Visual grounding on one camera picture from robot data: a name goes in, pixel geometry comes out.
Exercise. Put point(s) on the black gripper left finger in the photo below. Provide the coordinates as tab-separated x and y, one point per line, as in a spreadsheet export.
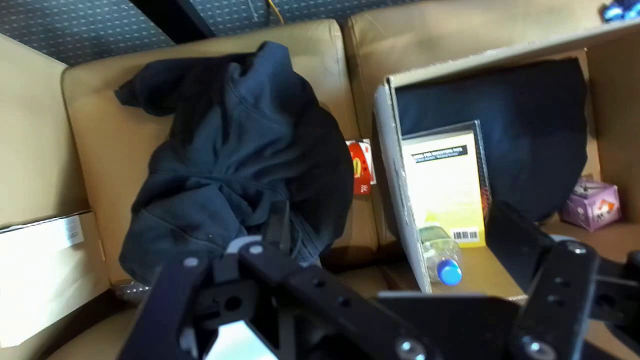
192	293

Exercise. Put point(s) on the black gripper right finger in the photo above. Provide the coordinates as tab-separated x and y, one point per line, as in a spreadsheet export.
560	300

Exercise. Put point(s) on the clear bottle blue cap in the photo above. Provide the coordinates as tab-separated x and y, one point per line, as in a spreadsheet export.
440	257

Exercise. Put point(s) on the small purple pink box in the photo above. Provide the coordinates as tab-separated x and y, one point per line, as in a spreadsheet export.
590	203

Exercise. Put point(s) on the open cardboard box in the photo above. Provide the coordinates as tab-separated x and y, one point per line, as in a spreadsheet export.
400	201

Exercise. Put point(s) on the white paper sheet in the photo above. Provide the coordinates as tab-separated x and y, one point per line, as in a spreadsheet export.
41	281

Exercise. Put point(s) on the dark blue jacket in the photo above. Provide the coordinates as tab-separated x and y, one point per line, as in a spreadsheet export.
253	146

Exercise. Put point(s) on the yellow white book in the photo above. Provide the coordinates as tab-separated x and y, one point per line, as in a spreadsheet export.
442	186

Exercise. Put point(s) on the black bag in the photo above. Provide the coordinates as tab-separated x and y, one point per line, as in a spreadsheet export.
526	127

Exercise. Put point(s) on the tan leather sofa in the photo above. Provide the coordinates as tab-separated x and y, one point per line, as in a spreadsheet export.
107	120

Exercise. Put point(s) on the red snack packet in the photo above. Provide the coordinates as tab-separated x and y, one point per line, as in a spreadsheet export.
360	166

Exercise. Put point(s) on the black metal stand leg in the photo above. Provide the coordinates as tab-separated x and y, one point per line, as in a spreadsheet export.
170	17

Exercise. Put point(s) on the blue small object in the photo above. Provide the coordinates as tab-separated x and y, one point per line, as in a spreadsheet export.
620	8

